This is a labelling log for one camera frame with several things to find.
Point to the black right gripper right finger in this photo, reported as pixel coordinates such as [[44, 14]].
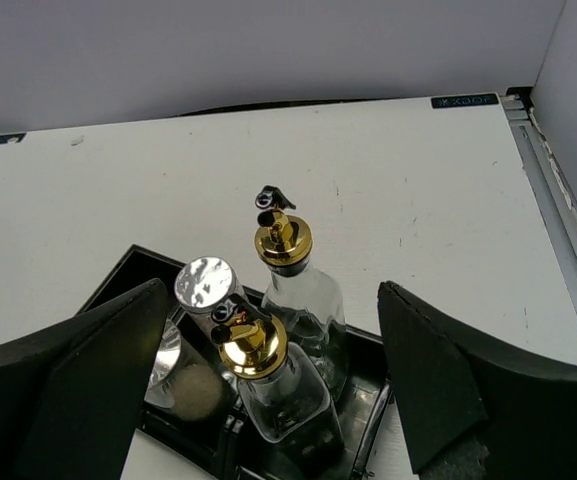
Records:
[[471, 405]]

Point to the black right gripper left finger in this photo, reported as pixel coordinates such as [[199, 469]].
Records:
[[71, 394]]

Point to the white shaker with silver lid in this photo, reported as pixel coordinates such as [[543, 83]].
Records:
[[182, 382]]

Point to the glass bottle with dark sauce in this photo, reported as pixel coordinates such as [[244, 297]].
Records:
[[284, 395]]

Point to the clear glass oil bottle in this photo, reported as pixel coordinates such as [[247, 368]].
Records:
[[308, 301]]

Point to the black three-compartment tray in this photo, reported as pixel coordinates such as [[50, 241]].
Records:
[[227, 445]]

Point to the blue label sticker left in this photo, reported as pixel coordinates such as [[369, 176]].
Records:
[[12, 138]]

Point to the blue label sticker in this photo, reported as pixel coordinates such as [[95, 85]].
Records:
[[12, 138], [463, 101]]

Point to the blue label sticker right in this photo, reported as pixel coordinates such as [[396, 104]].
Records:
[[463, 101]]

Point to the aluminium table rail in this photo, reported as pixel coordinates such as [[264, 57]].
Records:
[[554, 196]]

